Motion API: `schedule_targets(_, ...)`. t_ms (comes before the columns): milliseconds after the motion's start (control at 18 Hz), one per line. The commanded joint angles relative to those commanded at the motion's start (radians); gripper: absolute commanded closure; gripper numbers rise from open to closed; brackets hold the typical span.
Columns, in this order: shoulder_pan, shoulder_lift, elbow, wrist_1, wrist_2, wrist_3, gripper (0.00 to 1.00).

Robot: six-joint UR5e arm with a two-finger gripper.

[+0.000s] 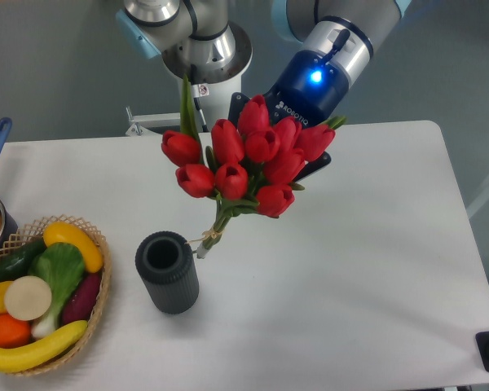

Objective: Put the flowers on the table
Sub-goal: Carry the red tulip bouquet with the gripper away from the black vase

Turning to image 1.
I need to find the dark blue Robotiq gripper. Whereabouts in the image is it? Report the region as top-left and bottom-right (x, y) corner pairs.
(228, 51), (347, 182)

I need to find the red tulip bouquet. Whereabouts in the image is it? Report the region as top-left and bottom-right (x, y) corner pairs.
(161, 77), (346, 259)

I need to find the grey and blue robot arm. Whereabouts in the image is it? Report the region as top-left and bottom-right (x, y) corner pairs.
(116, 1), (408, 132)

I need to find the dark grey ribbed vase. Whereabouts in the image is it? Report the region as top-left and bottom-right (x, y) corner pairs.
(135, 231), (200, 314)

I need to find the yellow squash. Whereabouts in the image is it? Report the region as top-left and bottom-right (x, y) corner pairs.
(42, 221), (104, 273)

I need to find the green bok choy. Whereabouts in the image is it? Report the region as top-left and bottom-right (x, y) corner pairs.
(29, 243), (85, 340)

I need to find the purple sweet potato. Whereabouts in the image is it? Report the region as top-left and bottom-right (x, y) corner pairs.
(61, 274), (101, 325)

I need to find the woven wicker basket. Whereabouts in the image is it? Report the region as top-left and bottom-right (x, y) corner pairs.
(0, 215), (112, 376)

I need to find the dark green cucumber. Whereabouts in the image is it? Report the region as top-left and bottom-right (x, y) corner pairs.
(0, 238), (46, 283)

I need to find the beige round radish slice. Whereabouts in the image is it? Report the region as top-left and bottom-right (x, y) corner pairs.
(4, 275), (52, 321)

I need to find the orange fruit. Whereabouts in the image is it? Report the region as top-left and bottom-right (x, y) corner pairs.
(0, 314), (31, 349)

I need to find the yellow banana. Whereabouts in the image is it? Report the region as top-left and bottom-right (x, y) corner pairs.
(0, 320), (88, 373)

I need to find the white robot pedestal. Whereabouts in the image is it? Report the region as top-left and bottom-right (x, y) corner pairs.
(126, 74), (241, 136)

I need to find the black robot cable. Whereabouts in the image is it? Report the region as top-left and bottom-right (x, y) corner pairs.
(188, 64), (210, 134)

